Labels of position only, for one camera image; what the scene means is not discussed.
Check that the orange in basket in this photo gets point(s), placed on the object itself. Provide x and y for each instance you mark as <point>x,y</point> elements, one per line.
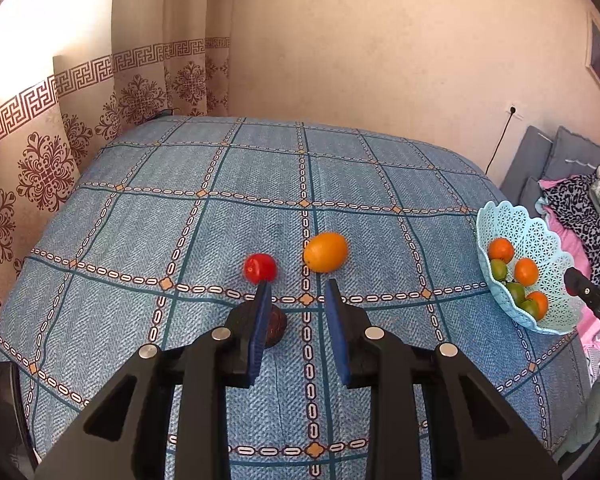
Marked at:
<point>501,249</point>

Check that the orange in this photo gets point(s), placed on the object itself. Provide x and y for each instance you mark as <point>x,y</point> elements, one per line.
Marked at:
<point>501,249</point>
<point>325,252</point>
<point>541,302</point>

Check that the red cherry tomato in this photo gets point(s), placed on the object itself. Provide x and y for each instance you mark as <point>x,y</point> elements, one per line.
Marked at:
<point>259,268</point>

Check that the pink cloth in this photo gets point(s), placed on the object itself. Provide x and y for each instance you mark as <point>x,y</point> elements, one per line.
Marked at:
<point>589,326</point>

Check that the small orange mandarin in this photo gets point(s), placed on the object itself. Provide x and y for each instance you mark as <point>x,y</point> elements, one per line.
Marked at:
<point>526,272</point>

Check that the dark brown avocado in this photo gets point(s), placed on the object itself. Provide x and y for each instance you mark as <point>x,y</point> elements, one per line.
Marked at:
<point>277,324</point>

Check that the leopard print cloth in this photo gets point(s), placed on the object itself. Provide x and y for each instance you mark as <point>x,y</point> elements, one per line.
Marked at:
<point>572,203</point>

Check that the small green tomato in basket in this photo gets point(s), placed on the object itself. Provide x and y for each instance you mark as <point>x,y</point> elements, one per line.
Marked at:
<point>499,269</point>

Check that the large green tomato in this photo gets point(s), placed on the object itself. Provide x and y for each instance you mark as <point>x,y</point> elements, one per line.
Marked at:
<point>531,307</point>

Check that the orange on bed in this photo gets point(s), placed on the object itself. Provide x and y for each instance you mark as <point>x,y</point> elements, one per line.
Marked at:
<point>325,252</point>

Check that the light blue plastic basket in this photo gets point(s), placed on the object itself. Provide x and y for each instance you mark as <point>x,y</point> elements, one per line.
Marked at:
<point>532,239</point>

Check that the grey pillow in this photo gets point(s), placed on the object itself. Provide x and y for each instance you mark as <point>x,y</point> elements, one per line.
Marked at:
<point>571,154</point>
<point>528,162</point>

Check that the black object at left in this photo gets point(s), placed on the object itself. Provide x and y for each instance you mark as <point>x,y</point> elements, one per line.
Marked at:
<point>17,456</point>

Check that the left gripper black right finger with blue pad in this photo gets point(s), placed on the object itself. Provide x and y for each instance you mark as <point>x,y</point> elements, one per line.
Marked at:
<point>473,432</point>

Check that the beige patterned curtain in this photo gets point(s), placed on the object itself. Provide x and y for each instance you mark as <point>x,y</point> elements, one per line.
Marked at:
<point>74,74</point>

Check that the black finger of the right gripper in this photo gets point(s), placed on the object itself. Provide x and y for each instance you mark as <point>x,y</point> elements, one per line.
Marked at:
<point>577,285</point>

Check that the blue patterned bedspread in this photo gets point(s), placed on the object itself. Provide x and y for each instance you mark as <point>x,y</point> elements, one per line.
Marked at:
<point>109,242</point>

